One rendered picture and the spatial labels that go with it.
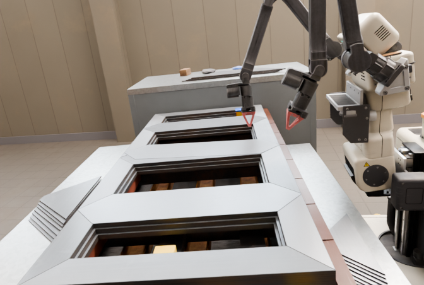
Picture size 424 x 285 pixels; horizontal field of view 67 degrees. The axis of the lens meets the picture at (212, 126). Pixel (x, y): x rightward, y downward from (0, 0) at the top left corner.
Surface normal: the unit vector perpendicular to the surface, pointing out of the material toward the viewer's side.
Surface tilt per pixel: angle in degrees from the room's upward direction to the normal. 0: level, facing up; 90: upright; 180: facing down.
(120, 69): 90
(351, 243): 0
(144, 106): 90
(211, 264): 0
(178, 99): 90
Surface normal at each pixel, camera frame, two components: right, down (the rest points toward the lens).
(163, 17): -0.15, 0.30
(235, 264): -0.11, -0.95
